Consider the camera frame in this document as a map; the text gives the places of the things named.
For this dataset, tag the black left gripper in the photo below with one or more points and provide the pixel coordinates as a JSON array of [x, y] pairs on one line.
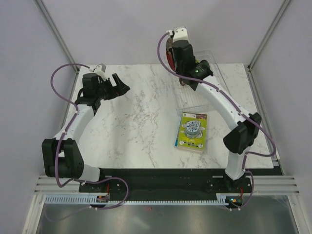
[[121, 88]]

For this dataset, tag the red floral plate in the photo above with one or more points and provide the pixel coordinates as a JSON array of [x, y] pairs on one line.
[[170, 54]]

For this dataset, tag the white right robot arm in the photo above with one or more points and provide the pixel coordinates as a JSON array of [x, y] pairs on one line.
[[242, 132]]

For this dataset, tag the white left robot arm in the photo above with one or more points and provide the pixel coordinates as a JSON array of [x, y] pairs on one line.
[[61, 155]]

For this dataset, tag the green cover book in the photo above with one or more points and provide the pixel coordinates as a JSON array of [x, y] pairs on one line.
[[192, 132]]

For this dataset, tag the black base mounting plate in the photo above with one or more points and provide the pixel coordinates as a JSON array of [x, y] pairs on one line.
[[171, 184]]

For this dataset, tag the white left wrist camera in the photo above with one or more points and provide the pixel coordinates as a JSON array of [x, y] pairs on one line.
[[99, 70]]

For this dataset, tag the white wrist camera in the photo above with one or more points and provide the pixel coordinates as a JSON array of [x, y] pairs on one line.
[[179, 33], [99, 70]]

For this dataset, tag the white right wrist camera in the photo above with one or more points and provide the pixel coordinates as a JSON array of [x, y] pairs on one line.
[[179, 33]]

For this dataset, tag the white slotted cable duct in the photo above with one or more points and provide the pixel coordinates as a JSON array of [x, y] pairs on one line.
[[109, 200]]

